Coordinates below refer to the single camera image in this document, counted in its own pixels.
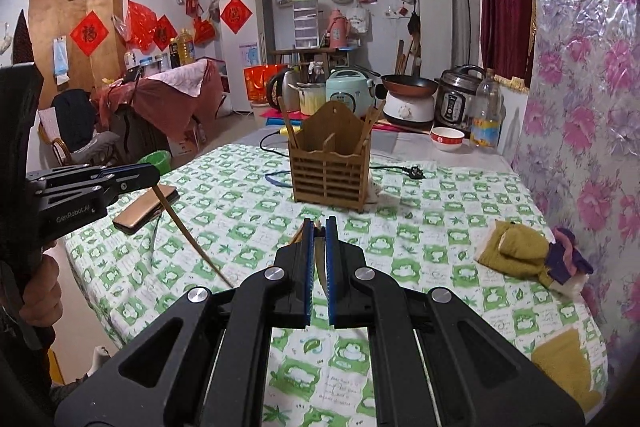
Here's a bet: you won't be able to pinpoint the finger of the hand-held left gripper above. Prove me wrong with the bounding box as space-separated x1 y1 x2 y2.
27 163 162 190
35 181 123 214

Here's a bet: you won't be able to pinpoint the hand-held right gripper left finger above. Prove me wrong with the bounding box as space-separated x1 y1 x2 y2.
54 217 317 427

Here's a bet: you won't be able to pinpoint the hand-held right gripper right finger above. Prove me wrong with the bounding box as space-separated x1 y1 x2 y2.
325 216 586 427

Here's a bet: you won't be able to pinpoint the single wooden chopstick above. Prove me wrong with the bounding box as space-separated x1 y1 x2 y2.
315 227 329 305
152 184 235 289

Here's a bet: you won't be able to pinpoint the wooden chopstick holder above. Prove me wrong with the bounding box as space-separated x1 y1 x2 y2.
287 99 373 212

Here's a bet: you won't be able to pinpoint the pile of wooden chopsticks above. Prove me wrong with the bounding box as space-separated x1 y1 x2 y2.
277 94 386 253

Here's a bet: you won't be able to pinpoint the person's left hand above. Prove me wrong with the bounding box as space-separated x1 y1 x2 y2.
21 243 63 333

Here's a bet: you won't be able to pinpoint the green plastic basket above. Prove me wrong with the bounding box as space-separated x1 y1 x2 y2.
137 150 171 172

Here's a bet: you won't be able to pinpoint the brown phone wallet case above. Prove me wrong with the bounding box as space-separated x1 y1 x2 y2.
112 184 180 235

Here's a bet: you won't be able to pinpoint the rattan chair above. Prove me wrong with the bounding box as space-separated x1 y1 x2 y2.
37 107 121 165

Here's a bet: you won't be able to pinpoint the red cloth cover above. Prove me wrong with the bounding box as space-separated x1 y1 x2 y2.
95 59 226 142

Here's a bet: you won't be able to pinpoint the black jacket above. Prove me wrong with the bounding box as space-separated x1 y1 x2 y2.
52 89 98 142

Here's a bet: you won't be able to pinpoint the white patterned cloth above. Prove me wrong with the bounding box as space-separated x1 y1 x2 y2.
145 59 211 98

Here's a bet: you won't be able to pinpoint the green patterned tablecloth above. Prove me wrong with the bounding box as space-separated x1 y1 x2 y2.
65 142 608 427

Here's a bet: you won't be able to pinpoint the blue white hanging packet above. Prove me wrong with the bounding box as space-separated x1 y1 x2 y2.
52 36 71 86

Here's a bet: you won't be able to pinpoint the yellow cooking oil bottle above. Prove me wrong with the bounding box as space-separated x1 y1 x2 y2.
177 29 196 65

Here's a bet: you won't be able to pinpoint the small red diamond poster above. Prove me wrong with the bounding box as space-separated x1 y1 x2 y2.
152 14 176 52

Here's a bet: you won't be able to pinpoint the white refrigerator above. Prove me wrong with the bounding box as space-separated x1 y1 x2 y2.
218 0 277 114

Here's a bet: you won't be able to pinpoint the red gift bag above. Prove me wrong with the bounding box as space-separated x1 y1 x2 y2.
243 64 287 104

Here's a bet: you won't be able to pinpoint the red plastic bag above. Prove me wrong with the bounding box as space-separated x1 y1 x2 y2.
125 0 156 50

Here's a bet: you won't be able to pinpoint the cream yellow pot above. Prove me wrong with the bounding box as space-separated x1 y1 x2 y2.
296 82 328 115

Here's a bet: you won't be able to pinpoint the steel electric kettle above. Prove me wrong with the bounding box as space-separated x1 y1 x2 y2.
267 69 301 108

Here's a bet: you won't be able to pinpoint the red and white bowl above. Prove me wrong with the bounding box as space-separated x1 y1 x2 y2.
431 126 466 152

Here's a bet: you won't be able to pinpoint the white electric cooker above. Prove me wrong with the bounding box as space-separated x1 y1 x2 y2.
384 93 435 128

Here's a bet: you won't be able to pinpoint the light blue rice cooker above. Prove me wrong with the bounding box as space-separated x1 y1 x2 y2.
326 68 377 118

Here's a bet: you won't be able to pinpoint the brown wooden door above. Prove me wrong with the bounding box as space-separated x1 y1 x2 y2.
30 0 128 108

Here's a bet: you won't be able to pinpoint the mustard plush cloth purple trim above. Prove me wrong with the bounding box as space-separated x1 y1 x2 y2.
474 221 594 300

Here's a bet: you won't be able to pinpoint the copper frying pan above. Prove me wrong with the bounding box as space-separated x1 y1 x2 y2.
359 68 440 98

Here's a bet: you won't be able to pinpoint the wooden side table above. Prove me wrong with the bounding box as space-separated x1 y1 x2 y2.
270 47 362 70

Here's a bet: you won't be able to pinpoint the black pressure cooker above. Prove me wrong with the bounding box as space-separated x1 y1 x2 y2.
434 65 490 134

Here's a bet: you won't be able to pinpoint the clear bottle yellow label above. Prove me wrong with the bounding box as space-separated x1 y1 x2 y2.
470 74 503 150

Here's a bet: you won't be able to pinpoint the leaning wooden boards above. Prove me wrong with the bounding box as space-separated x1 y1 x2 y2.
395 38 421 78

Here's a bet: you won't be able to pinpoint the clear plastic drawer unit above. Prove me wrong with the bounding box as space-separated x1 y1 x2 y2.
292 4 320 49

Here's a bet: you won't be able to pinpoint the pink thermos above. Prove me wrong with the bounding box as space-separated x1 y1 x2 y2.
327 9 349 48

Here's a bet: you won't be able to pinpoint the white printed bag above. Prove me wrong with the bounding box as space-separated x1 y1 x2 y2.
347 4 372 35

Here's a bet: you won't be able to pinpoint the floral plastic sheet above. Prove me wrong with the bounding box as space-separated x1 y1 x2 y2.
510 0 640 343

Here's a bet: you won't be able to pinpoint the black power cable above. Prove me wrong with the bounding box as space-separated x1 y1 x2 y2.
259 129 427 182

